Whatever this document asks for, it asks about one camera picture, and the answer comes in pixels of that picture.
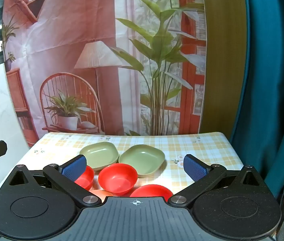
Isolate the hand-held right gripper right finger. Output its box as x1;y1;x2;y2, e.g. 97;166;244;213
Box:
168;154;266;209

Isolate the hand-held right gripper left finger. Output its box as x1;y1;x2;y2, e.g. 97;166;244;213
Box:
8;155;102;209

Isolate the red bowl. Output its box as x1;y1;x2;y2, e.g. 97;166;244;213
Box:
129;184;174;198
98;163;138;196
74;165;95;191

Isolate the green square plate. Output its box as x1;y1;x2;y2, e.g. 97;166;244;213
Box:
118;144;166;179
79;142;119;171

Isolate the orange square plate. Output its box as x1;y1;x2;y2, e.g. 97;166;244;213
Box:
90;190;114;200

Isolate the checked floral tablecloth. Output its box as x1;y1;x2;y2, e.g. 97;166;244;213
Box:
0;131;246;241

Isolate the wooden panel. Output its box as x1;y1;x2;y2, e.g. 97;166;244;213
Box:
199;0;252;138

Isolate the teal curtain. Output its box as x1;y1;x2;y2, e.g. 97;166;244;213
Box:
229;0;284;206

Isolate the printed backdrop cloth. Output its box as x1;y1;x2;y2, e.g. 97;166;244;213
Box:
2;0;208;147

